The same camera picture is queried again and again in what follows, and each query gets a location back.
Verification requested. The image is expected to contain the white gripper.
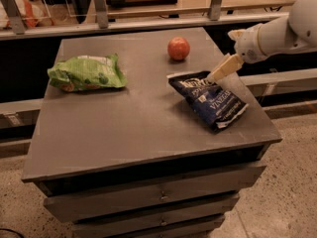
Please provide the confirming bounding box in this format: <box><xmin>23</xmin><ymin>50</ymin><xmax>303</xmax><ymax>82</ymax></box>
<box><xmin>207</xmin><ymin>24</ymin><xmax>266</xmax><ymax>83</ymax></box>

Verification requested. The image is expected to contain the red apple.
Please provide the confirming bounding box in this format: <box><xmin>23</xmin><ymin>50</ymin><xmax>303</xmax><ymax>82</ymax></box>
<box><xmin>167</xmin><ymin>37</ymin><xmax>190</xmax><ymax>60</ymax></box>

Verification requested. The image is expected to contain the blue kettle chip bag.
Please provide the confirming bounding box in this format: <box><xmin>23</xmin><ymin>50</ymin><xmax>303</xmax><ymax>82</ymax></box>
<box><xmin>167</xmin><ymin>71</ymin><xmax>248</xmax><ymax>132</ymax></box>

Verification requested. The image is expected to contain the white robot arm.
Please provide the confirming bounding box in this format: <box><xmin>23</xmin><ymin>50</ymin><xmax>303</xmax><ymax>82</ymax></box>
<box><xmin>207</xmin><ymin>0</ymin><xmax>317</xmax><ymax>83</ymax></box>

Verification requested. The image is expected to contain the green chip bag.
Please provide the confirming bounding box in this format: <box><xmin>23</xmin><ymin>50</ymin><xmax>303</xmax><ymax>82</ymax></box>
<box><xmin>48</xmin><ymin>54</ymin><xmax>127</xmax><ymax>92</ymax></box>

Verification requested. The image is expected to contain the orange white bag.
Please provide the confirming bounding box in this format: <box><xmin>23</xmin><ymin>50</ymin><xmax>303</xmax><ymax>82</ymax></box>
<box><xmin>0</xmin><ymin>0</ymin><xmax>53</xmax><ymax>29</ymax></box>

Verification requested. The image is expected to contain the grey drawer cabinet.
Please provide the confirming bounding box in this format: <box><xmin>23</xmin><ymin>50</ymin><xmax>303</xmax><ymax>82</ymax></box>
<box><xmin>21</xmin><ymin>27</ymin><xmax>283</xmax><ymax>238</ymax></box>

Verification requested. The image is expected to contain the middle grey drawer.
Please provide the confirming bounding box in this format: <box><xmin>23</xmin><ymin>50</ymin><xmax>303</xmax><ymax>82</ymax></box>
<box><xmin>73</xmin><ymin>191</ymin><xmax>239</xmax><ymax>238</ymax></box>

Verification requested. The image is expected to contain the grey drawer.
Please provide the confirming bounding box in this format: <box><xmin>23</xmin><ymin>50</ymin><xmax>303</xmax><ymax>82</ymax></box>
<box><xmin>110</xmin><ymin>214</ymin><xmax>225</xmax><ymax>238</ymax></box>
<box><xmin>73</xmin><ymin>191</ymin><xmax>239</xmax><ymax>238</ymax></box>
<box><xmin>44</xmin><ymin>161</ymin><xmax>265</xmax><ymax>222</ymax></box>

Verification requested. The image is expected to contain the bottom grey drawer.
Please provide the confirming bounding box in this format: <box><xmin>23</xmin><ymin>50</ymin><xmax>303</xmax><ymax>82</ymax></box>
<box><xmin>110</xmin><ymin>214</ymin><xmax>225</xmax><ymax>238</ymax></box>

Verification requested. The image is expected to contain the metal railing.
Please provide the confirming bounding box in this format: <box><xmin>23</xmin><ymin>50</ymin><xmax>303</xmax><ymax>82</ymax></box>
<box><xmin>0</xmin><ymin>0</ymin><xmax>297</xmax><ymax>41</ymax></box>

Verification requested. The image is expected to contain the top grey drawer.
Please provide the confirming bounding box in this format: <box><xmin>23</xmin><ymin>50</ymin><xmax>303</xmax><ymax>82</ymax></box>
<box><xmin>44</xmin><ymin>161</ymin><xmax>265</xmax><ymax>222</ymax></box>

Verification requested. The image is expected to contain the black cable on floor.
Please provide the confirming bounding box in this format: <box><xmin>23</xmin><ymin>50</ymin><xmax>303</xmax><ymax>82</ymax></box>
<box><xmin>0</xmin><ymin>227</ymin><xmax>27</xmax><ymax>238</ymax></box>

